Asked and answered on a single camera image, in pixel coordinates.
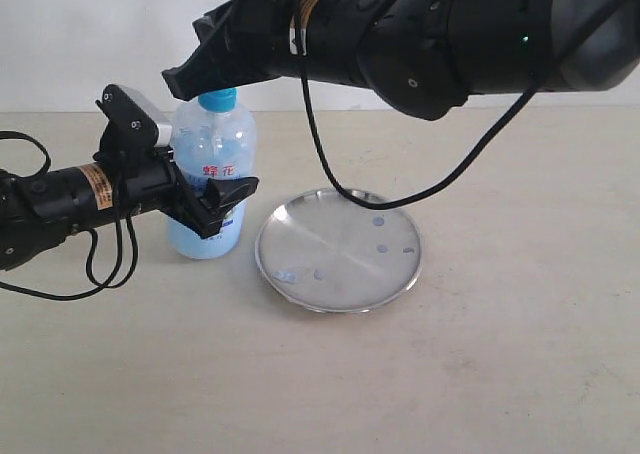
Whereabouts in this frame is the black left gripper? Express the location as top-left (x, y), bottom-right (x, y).
top-left (93, 147), bottom-right (259, 239)

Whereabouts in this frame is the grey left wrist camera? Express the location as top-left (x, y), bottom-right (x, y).
top-left (96, 84), bottom-right (172, 154)

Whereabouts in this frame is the blue pump lotion bottle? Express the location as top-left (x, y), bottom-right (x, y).
top-left (168, 88), bottom-right (258, 260)

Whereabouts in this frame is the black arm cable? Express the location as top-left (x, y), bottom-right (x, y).
top-left (279, 0), bottom-right (640, 210)
top-left (0, 130), bottom-right (139, 302)

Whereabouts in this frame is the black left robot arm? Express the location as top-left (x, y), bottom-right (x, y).
top-left (1, 148), bottom-right (259, 271)

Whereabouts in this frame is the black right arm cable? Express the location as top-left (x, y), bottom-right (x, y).
top-left (279, 0), bottom-right (640, 210)

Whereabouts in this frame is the round stainless steel plate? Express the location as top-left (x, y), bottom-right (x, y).
top-left (254, 188), bottom-right (425, 314)

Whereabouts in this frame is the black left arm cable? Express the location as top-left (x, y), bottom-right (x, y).
top-left (0, 130), bottom-right (139, 302)

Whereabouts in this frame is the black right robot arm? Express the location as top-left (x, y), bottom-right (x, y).
top-left (163, 0), bottom-right (639, 120)

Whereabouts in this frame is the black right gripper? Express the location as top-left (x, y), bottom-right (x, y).
top-left (161, 0), bottom-right (294, 100)

